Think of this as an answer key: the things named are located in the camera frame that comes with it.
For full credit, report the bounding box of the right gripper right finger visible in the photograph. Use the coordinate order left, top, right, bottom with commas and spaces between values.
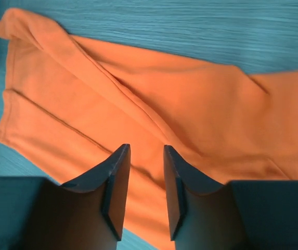
164, 145, 298, 249

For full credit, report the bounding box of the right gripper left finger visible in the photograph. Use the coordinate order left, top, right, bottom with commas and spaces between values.
0, 144, 131, 249

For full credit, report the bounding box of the orange t shirt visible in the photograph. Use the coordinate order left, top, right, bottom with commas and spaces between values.
0, 8, 298, 249

